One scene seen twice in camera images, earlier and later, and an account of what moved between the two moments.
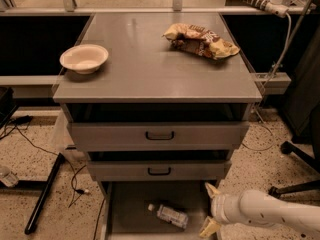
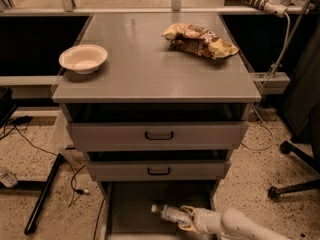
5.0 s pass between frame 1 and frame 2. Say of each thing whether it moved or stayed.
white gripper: moved
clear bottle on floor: stayed
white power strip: stayed
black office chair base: stayed
